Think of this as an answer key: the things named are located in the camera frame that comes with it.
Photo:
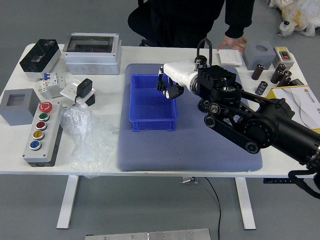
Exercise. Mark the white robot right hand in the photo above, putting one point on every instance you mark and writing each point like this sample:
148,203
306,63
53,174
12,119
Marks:
178,71

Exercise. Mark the small black gear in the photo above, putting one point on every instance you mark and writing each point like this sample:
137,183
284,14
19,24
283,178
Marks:
162,86

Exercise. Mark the big black gear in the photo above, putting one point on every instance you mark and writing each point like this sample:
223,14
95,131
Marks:
202,106

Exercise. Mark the person's left forearm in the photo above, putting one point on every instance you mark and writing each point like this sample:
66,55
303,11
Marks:
238,25

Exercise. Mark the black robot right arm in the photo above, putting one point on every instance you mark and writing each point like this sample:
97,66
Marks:
262,125

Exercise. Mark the black round nut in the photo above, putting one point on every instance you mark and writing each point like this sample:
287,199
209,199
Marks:
203,59

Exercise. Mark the blue plastic box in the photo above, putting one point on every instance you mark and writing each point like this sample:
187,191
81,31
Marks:
152,110

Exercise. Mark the yellow and white cardboard box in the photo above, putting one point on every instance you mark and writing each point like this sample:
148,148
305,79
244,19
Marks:
300,100

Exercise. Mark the person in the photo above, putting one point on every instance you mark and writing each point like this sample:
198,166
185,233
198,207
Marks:
187,20

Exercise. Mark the person's left hand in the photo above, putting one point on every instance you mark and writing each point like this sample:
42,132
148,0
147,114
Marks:
235,43

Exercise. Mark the black office chair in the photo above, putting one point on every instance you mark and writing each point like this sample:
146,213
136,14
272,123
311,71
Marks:
136,22

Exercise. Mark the brown cylindrical capacitor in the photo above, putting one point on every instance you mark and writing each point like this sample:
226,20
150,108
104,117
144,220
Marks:
277,73
257,72
285,79

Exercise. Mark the grey-blue table mat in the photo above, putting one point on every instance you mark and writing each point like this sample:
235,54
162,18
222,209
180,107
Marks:
175,150

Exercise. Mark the grey block with round hole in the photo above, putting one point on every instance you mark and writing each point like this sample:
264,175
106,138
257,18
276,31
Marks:
260,56

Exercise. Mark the black cylindrical capacitor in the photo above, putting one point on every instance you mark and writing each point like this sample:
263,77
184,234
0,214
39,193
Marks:
261,88

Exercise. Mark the small black block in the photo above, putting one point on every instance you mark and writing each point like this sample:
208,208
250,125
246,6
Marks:
91,100

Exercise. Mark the black power adapter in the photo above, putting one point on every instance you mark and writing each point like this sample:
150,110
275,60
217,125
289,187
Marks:
83,87

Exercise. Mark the white socket plate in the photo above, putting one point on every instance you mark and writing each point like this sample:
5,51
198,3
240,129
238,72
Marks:
68,91

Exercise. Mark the clear plastic bag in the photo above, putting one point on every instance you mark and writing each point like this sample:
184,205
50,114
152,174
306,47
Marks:
87,140

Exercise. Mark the flat black module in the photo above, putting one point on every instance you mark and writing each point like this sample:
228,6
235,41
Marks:
298,82

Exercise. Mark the white and blue circuit breaker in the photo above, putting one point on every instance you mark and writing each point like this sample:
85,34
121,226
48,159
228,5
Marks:
51,83

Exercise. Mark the white plush toy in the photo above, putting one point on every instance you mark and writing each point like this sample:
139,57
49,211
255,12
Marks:
302,15

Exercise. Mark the black table control panel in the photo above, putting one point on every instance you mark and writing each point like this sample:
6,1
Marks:
275,180

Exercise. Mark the white table leg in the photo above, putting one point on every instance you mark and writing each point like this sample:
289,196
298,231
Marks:
246,205
67,202

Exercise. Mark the grey five-button control station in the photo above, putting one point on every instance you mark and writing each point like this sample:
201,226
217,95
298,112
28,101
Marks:
41,132

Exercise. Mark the grey metal plate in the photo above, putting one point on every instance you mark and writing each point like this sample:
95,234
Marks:
150,235

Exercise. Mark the grey block with square hole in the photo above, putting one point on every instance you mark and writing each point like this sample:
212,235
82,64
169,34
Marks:
16,110

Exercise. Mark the white wall switch plate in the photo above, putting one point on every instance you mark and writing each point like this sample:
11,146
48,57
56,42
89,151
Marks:
230,57

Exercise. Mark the white enclosure with clear lid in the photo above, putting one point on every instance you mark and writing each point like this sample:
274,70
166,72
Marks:
92,58

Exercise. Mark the grey two-button switch box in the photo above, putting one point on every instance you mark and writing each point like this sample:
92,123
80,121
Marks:
283,53

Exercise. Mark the metal bracket under table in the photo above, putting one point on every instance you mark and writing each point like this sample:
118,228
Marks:
188,180

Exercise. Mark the white enclosure with black lid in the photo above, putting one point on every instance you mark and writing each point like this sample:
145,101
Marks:
40,56

